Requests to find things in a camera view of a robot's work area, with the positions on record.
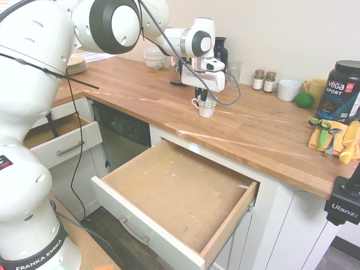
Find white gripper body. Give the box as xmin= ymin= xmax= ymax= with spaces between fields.
xmin=181 ymin=66 xmax=226 ymax=93

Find white mug with patterned band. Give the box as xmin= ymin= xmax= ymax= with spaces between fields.
xmin=191 ymin=94 xmax=218 ymax=118

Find open wooden drawer white front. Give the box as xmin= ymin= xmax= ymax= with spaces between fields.
xmin=91 ymin=139 xmax=261 ymax=268

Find yellow mug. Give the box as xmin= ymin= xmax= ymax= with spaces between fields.
xmin=303 ymin=78 xmax=329 ymax=109

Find white cabinet under small drawer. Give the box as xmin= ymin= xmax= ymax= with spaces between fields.
xmin=33 ymin=96 xmax=111 ymax=222

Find small open white drawer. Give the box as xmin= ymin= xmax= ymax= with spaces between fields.
xmin=22 ymin=112 xmax=104 ymax=170

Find glass jar with black base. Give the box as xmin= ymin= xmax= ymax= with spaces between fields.
xmin=169 ymin=55 xmax=188 ymax=87

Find clear glass tumbler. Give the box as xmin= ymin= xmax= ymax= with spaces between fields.
xmin=226 ymin=60 xmax=244 ymax=87

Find black vase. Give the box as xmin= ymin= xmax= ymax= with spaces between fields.
xmin=214 ymin=37 xmax=228 ymax=71

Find stack of white bowls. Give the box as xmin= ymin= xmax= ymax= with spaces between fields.
xmin=143 ymin=47 xmax=166 ymax=71

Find spice jar with brown lid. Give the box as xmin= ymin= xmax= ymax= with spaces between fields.
xmin=263 ymin=71 xmax=277 ymax=94
xmin=252 ymin=69 xmax=266 ymax=92

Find plain white cup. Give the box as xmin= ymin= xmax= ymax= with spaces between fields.
xmin=277 ymin=79 xmax=303 ymax=102

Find stainless steel dishwasher black panel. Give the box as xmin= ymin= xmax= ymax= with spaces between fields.
xmin=91 ymin=101 xmax=152 ymax=173

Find green lime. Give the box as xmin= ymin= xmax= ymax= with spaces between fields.
xmin=294 ymin=92 xmax=314 ymax=109

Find yellow folded cloth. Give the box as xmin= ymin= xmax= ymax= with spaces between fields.
xmin=308 ymin=117 xmax=360 ymax=163

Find stack of beige plates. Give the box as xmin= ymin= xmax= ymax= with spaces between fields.
xmin=66 ymin=57 xmax=88 ymax=76

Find black Vega protein tub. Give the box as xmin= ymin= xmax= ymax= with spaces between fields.
xmin=315 ymin=60 xmax=360 ymax=123

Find grey metal can opener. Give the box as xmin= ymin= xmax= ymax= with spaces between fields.
xmin=323 ymin=128 xmax=344 ymax=157

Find yellow sheathed knife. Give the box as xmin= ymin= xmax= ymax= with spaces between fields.
xmin=339 ymin=120 xmax=360 ymax=165

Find white base cabinet under counter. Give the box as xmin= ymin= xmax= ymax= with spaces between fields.
xmin=148 ymin=123 xmax=343 ymax=270

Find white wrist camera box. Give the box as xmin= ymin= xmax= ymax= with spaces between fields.
xmin=201 ymin=57 xmax=226 ymax=72

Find black cable to gripper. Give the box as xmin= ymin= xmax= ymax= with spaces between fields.
xmin=137 ymin=0 xmax=242 ymax=106

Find green handled scissors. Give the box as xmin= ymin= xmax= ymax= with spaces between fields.
xmin=308 ymin=117 xmax=333 ymax=150

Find thin black hanging cable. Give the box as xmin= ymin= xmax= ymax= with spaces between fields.
xmin=46 ymin=81 xmax=88 ymax=223

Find silver handle of small drawer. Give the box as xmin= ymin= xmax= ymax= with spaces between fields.
xmin=56 ymin=141 xmax=86 ymax=157

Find silver handle of large drawer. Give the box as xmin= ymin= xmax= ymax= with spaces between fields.
xmin=118 ymin=217 xmax=151 ymax=244

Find black Ulanzi camera mount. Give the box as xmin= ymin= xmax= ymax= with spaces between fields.
xmin=323 ymin=167 xmax=360 ymax=226

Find grey cable at robot base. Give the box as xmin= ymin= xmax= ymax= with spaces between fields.
xmin=50 ymin=200 xmax=120 ymax=255

